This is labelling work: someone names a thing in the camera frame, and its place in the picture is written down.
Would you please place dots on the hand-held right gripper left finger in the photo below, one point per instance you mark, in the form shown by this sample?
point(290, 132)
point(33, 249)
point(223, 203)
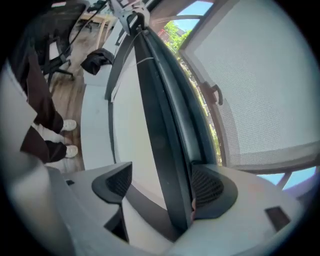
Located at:
point(113, 183)

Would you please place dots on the white window sill ledge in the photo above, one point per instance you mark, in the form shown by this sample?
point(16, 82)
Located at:
point(96, 125)

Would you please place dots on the person's dark brown trouser leg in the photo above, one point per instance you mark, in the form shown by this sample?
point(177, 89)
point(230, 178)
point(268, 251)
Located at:
point(42, 95)
point(47, 147)

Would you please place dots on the light wooden desk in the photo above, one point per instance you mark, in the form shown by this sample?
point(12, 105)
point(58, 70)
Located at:
point(102, 21)

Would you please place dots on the white shoe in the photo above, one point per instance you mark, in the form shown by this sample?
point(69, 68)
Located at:
point(69, 124)
point(72, 151)

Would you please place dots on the black office chair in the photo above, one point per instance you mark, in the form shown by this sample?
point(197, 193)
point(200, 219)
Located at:
point(57, 37)

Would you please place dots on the grey framed window sash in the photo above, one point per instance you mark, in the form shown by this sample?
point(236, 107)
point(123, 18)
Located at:
point(262, 87)

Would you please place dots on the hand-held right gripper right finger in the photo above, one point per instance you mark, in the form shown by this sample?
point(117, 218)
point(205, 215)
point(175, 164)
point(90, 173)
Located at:
point(212, 192)

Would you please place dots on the black garment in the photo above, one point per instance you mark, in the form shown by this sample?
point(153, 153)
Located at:
point(98, 60)

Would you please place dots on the green tree outside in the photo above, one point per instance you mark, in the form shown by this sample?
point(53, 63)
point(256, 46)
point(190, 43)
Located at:
point(175, 35)

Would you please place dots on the grey metal bracket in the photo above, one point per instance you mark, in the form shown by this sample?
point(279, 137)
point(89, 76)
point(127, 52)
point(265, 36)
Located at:
point(123, 17)

